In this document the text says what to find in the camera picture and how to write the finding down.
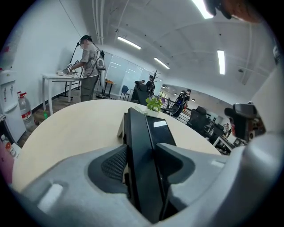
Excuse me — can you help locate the long ceiling light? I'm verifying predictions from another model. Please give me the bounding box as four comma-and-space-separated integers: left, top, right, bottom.
154, 57, 170, 70
191, 0, 214, 20
217, 50, 226, 75
117, 35, 142, 50

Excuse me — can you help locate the large water jug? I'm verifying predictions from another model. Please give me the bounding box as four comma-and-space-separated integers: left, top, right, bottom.
0, 22, 23, 70

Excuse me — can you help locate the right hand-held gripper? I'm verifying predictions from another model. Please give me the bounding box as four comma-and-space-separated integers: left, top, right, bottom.
224, 102, 266, 141

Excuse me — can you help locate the white water dispenser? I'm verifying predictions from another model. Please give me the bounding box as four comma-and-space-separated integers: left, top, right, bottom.
0, 69, 28, 143

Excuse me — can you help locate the clear water bottle red label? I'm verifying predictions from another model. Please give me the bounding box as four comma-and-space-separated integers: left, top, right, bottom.
17, 91, 36, 130

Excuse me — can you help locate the black office chair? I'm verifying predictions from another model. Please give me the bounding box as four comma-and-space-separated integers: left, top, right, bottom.
187, 106, 211, 134
132, 82, 150, 105
209, 123, 225, 145
170, 102, 185, 118

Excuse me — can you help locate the black head-worn camera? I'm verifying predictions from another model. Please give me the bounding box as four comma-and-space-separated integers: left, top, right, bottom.
205, 0, 233, 20

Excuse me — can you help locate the white table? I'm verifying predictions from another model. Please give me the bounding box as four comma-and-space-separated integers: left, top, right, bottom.
41, 73, 83, 116

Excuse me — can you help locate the blue chair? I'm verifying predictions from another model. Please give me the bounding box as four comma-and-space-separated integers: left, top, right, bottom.
119, 85, 131, 102

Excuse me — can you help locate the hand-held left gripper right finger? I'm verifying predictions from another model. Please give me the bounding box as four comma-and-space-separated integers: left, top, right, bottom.
156, 143, 236, 227

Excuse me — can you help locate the small green potted plant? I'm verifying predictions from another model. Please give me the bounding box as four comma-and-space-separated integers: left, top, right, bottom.
134, 96, 164, 118

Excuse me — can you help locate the black box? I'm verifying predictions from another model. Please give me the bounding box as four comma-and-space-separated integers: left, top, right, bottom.
117, 113, 178, 220

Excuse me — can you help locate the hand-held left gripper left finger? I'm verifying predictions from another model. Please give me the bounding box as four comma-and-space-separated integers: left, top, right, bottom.
22, 144, 151, 227

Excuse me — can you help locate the orange table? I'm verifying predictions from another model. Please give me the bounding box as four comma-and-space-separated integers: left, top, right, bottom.
103, 79, 116, 96

